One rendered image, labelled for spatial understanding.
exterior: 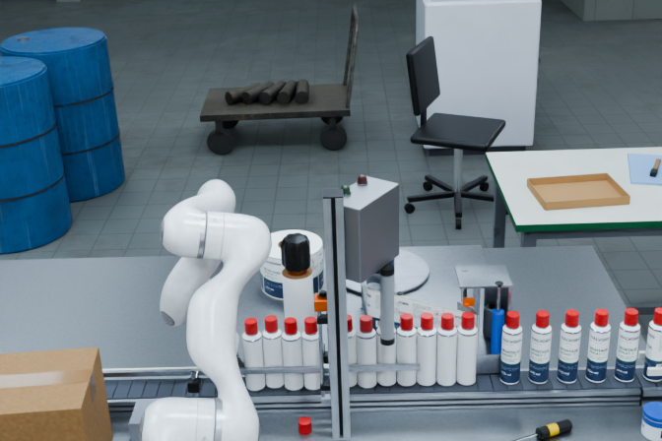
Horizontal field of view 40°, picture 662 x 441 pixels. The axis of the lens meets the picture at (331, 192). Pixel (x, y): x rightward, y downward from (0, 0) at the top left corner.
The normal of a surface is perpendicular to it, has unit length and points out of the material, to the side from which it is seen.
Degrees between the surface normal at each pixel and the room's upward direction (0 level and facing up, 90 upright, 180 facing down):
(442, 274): 0
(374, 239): 90
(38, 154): 90
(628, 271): 0
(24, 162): 90
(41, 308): 0
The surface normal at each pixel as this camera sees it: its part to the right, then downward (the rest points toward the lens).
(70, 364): -0.04, -0.91
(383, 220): 0.81, 0.21
